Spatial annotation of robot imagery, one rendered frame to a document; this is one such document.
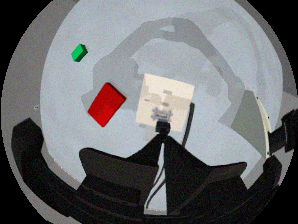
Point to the small green block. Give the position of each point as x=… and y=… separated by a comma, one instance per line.
x=79, y=52

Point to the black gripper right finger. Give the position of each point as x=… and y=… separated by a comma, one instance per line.
x=186, y=176

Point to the red rectangular block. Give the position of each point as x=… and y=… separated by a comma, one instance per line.
x=106, y=104

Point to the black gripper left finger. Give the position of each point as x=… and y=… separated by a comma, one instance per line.
x=137, y=171

